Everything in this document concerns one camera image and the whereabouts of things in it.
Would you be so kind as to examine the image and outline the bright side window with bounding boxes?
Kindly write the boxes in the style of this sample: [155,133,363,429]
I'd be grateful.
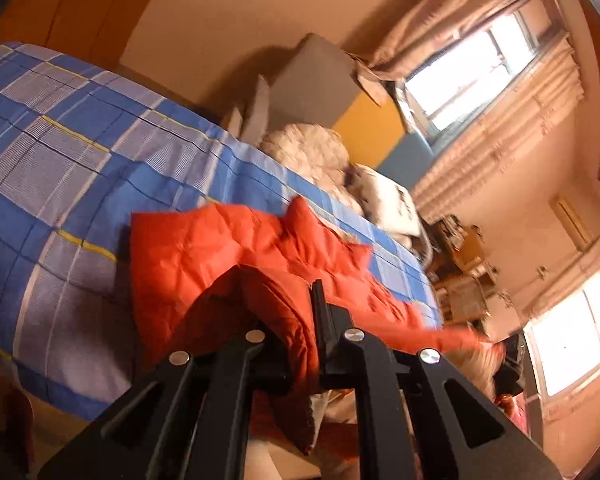
[525,272,600,401]

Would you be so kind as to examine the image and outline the wicker chair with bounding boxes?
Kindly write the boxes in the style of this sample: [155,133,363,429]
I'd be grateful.
[440,275,491,331]

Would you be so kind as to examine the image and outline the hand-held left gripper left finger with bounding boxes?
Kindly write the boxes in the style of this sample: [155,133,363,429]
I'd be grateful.
[37,327,293,480]

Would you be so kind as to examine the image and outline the person's beige pants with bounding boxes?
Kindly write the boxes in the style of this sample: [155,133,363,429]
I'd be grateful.
[310,390,366,480]

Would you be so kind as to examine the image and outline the wall air conditioner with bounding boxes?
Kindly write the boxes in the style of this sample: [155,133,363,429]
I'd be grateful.
[550,195,593,251]

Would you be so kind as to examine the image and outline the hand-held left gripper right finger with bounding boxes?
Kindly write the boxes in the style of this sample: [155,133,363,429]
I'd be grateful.
[311,280,563,480]

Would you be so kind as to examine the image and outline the patterned curtain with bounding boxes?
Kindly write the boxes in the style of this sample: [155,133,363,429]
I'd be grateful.
[410,35,586,226]
[352,0,546,108]

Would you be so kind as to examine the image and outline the pink ruffled bedspread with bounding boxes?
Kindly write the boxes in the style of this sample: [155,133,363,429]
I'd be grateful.
[500,390,531,441]

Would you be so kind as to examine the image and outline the small wooden table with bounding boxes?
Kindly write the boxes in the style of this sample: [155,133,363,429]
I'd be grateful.
[430,215,496,286]

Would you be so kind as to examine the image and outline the white quilted blanket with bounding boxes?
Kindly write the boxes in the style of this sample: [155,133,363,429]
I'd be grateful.
[260,122,366,216]

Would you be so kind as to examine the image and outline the orange puffer jacket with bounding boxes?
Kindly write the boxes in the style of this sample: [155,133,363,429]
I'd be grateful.
[130,195,506,458]

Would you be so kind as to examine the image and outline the wooden wardrobe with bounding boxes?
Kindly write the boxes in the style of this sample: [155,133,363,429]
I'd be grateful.
[0,0,181,68]

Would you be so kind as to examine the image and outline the deer print pillow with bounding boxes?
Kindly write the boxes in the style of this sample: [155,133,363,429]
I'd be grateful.
[350,162,423,238]

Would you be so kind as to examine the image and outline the blue plaid bed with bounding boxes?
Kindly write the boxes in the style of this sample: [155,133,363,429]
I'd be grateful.
[0,41,443,421]

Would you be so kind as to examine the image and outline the colour block sofa chair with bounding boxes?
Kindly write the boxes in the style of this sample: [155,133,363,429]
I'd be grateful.
[220,32,433,186]

